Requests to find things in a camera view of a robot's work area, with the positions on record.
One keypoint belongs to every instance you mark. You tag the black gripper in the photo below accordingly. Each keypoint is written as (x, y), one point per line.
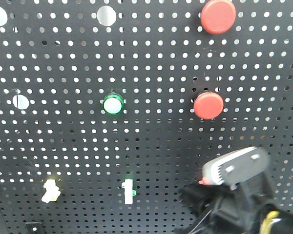
(248, 209)

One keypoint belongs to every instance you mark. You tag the upper red push button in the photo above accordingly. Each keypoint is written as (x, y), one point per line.
(218, 16)

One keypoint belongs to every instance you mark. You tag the red toggle switch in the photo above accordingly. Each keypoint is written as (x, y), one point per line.
(203, 181)

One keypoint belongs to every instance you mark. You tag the green-white toggle switch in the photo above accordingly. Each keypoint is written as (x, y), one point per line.
(129, 192)

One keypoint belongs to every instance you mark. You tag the red push button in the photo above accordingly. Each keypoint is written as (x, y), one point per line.
(208, 105)
(218, 16)

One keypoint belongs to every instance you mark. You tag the black perforated pegboard panel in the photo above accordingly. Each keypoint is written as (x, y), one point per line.
(60, 58)

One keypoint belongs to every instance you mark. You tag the black mounting bracket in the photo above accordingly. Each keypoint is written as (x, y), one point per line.
(34, 228)

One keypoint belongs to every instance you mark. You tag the green lit indicator button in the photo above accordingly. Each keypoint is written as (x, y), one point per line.
(113, 103)

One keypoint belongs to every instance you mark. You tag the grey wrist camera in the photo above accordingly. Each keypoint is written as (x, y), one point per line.
(236, 167)

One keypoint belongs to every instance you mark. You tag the lower red push button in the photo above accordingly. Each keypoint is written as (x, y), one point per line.
(208, 105)

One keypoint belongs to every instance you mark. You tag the blue-white toggle switch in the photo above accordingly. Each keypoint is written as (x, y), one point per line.
(52, 191)

